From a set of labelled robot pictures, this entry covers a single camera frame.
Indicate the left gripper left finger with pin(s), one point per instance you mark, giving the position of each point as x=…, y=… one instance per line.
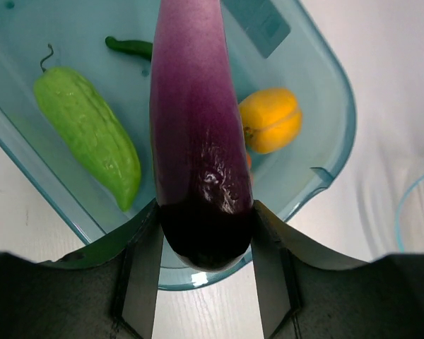
x=107, y=289

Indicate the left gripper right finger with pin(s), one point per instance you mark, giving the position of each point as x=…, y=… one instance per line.
x=307, y=290

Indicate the clear zip top bag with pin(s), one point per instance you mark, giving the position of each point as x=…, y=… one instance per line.
x=409, y=217

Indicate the orange fake fruit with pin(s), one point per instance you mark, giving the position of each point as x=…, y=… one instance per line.
x=249, y=163

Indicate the purple fake eggplant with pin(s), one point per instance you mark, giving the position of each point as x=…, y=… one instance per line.
x=200, y=165

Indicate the yellow fake fruit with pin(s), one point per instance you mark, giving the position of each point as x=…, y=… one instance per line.
x=271, y=119

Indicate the light green fake vegetable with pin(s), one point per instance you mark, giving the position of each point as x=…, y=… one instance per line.
x=90, y=129

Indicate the green fake chili pepper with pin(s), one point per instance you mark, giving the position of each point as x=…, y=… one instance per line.
x=138, y=48

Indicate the teal transparent plastic bin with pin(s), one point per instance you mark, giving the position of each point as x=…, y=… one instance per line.
x=271, y=44

